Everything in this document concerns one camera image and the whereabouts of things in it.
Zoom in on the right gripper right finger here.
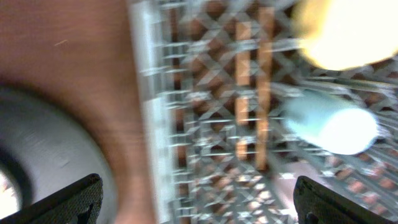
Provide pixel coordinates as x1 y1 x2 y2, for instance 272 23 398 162
293 175 395 224

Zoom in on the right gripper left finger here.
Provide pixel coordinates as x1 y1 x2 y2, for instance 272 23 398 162
1 174 103 224

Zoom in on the round black serving tray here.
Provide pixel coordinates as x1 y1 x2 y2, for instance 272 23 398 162
1 86 118 223

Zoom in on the blue cup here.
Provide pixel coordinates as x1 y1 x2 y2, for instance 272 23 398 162
282 90 379 155

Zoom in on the yellow bowl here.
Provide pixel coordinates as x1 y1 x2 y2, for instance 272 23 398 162
292 0 397 71

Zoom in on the wooden chopstick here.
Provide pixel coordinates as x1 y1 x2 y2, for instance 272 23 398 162
256 7 274 170
234 20 252 161

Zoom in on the grey plate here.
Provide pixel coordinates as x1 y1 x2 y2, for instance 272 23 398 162
0 171 21 219

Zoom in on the grey dishwasher rack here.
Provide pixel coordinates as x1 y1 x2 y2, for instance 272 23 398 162
127 1 397 223

